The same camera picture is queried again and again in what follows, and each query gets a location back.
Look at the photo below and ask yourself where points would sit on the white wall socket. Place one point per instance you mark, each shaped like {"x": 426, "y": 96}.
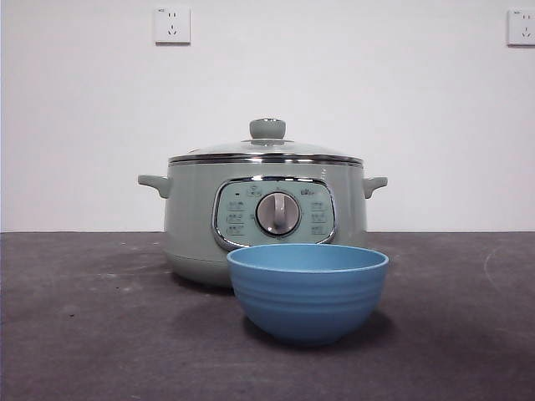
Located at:
{"x": 172, "y": 26}
{"x": 521, "y": 27}

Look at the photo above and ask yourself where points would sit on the glass lid with green knob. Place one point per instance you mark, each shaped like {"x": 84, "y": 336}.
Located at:
{"x": 267, "y": 129}

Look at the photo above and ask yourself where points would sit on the blue ribbed bowl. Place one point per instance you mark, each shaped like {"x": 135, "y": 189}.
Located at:
{"x": 309, "y": 301}

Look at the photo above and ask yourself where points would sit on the pale green electric steamer pot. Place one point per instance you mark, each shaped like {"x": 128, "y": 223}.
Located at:
{"x": 188, "y": 217}

